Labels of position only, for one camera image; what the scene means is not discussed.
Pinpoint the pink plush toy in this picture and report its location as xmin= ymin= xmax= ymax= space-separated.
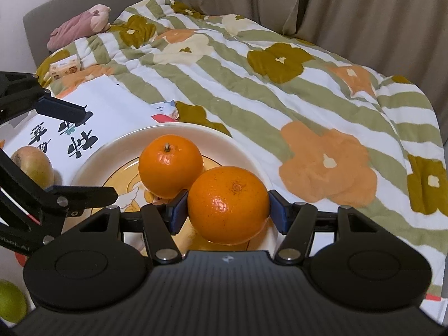
xmin=47 ymin=4 xmax=112 ymax=52

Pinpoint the green round fruit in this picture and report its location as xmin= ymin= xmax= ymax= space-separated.
xmin=0 ymin=279 xmax=29 ymax=323

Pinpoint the tissue packet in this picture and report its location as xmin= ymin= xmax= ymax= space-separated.
xmin=49 ymin=55 xmax=82 ymax=78

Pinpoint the floral striped blanket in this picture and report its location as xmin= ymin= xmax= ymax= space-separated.
xmin=35 ymin=0 xmax=448 ymax=300

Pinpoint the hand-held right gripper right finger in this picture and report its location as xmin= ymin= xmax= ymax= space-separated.
xmin=268 ymin=189 xmax=386 ymax=266

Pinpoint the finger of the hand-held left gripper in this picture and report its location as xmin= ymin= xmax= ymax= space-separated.
xmin=0 ymin=72 xmax=88 ymax=125
xmin=0 ymin=149 xmax=118 ymax=223

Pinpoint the white printed sheet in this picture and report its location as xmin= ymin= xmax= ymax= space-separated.
xmin=0 ymin=76 xmax=443 ymax=324

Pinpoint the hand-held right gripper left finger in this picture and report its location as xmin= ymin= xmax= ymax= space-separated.
xmin=70 ymin=189 xmax=190 ymax=266

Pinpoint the small white snack packet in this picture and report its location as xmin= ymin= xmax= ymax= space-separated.
xmin=150 ymin=101 xmax=181 ymax=124

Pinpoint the orange with stem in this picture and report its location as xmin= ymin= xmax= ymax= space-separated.
xmin=138 ymin=135 xmax=204 ymax=199

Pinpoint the cream cartoon plate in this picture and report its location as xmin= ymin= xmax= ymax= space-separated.
xmin=70 ymin=125 xmax=281 ymax=256

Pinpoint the large orange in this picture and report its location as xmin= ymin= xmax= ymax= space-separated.
xmin=187 ymin=165 xmax=270 ymax=246

